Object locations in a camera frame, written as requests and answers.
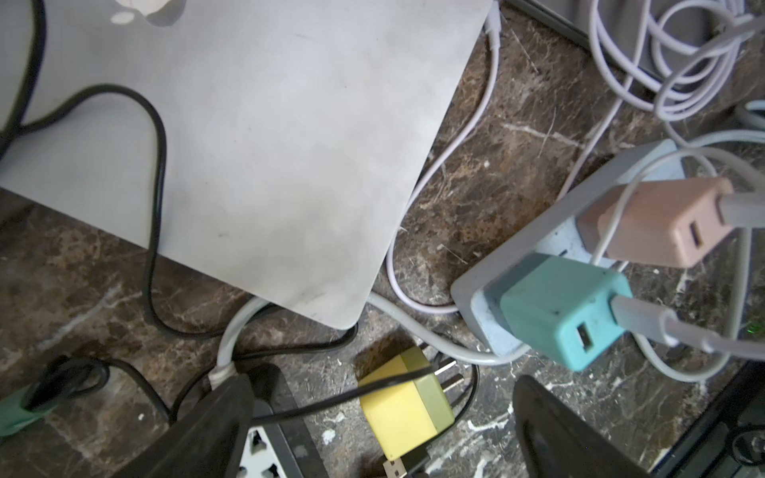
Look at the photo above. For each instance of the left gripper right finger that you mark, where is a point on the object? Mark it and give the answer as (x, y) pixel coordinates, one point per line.
(555, 442)

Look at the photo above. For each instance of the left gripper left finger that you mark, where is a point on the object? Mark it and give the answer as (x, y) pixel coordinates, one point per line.
(207, 442)

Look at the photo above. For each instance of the black power strip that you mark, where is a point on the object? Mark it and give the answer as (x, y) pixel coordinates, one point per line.
(278, 450)

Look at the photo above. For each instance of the green charger plug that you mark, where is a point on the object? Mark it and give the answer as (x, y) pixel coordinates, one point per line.
(559, 307)

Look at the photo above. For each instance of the yellow charger plug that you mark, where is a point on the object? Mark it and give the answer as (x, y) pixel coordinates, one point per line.
(406, 416)

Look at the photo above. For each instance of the light blue power strip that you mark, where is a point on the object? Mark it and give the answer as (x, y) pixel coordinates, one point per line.
(553, 232)

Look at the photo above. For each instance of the pink charger on blue strip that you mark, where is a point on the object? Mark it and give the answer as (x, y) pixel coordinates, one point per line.
(671, 223)

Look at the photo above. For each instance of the white laptop centre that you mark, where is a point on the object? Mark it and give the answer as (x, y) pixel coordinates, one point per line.
(296, 129)

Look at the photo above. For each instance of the green velcro cable tie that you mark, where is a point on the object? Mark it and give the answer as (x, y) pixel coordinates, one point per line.
(14, 416)

